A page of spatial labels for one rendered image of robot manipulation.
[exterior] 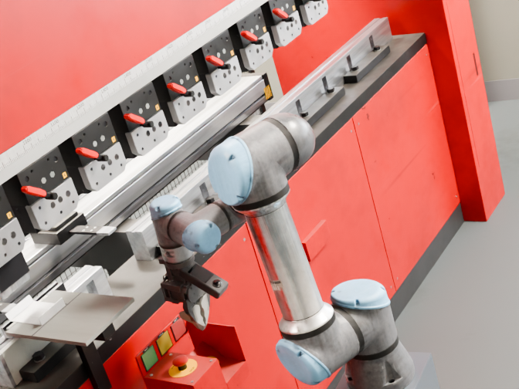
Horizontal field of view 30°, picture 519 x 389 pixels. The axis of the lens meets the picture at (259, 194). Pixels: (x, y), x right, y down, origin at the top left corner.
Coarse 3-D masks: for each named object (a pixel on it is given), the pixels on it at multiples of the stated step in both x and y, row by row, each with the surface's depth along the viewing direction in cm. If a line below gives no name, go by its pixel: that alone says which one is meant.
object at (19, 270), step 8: (16, 256) 232; (8, 264) 230; (16, 264) 232; (24, 264) 234; (0, 272) 228; (8, 272) 230; (16, 272) 232; (24, 272) 234; (0, 280) 228; (8, 280) 230; (16, 280) 232; (24, 280) 235; (0, 288) 228; (8, 288) 231; (16, 288) 233; (0, 296) 229
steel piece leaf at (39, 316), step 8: (32, 304) 237; (40, 304) 236; (48, 304) 235; (56, 304) 230; (64, 304) 232; (24, 312) 234; (32, 312) 233; (40, 312) 232; (48, 312) 228; (56, 312) 230; (16, 320) 232; (24, 320) 230; (32, 320) 229; (40, 320) 226
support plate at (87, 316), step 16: (80, 304) 230; (96, 304) 228; (112, 304) 226; (128, 304) 225; (48, 320) 228; (64, 320) 225; (80, 320) 223; (96, 320) 221; (112, 320) 220; (16, 336) 226; (32, 336) 223; (48, 336) 221; (64, 336) 219; (80, 336) 217; (96, 336) 216
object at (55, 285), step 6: (54, 282) 245; (60, 282) 244; (48, 288) 243; (54, 288) 242; (60, 288) 243; (42, 294) 241; (48, 294) 240; (36, 300) 239; (6, 324) 232; (6, 330) 231; (6, 336) 232
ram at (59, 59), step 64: (0, 0) 223; (64, 0) 240; (128, 0) 259; (192, 0) 282; (256, 0) 309; (0, 64) 224; (64, 64) 240; (128, 64) 259; (0, 128) 224; (64, 128) 240
